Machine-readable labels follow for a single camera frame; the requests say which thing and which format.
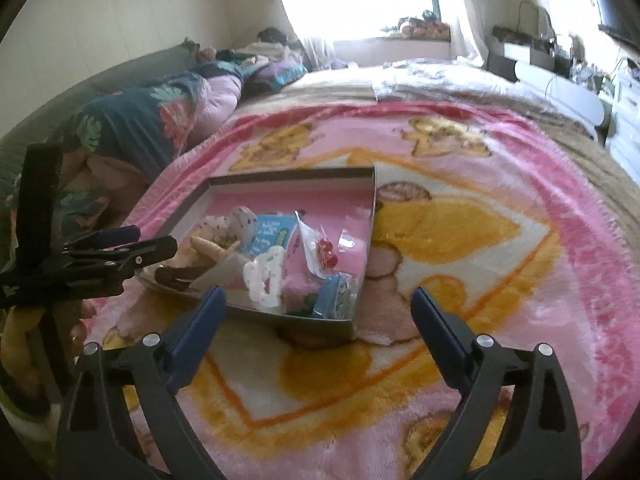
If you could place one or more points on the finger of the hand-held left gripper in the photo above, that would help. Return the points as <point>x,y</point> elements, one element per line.
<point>120,236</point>
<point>150,252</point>

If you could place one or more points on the plush toys on windowsill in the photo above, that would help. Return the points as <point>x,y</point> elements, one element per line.
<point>425,27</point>

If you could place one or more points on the purple pillow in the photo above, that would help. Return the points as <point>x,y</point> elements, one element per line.
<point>280,72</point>

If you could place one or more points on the clear plastic jewelry packet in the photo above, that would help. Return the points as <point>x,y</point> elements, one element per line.
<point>320,250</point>

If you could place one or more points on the grey padded headboard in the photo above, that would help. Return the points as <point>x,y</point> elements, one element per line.
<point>75,90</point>

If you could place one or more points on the person's left hand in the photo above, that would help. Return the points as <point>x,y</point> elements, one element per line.
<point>80,332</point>

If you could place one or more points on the small blue jewelry packet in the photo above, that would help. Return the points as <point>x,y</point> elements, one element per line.
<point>330,295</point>

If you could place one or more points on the white sheer curtain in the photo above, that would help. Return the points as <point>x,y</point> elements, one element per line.
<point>315,47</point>

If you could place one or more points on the pink printed blanket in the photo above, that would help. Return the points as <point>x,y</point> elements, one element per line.
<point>475,220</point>

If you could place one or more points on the blue printed card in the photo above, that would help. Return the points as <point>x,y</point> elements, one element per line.
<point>272,237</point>

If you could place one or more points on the metal desk shelf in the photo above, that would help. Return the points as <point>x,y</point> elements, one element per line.
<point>520,50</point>

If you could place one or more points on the black television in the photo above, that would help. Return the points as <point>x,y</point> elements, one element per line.
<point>612,10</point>

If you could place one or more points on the tan wooden hair clip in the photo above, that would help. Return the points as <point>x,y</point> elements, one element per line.
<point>210,247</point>

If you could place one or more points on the doll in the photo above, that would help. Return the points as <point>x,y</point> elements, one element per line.
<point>222,225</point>

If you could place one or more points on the pink fluffy hair clip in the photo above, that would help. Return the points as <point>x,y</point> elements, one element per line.
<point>295,290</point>

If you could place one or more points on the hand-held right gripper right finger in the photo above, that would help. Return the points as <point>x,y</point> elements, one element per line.
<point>435,330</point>

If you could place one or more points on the brown hair clip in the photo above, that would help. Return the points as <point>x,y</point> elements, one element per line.
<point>175,275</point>

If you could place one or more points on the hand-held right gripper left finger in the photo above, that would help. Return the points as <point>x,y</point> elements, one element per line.
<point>200,325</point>

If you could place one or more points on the dark floral quilt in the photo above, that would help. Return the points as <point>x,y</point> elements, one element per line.
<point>130,125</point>

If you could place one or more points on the shallow cardboard box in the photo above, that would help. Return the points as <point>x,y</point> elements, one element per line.
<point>320,200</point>

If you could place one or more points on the pile of clothes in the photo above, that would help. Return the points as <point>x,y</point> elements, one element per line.
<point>270,47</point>

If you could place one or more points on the beige card packet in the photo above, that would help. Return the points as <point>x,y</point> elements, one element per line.
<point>220,275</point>

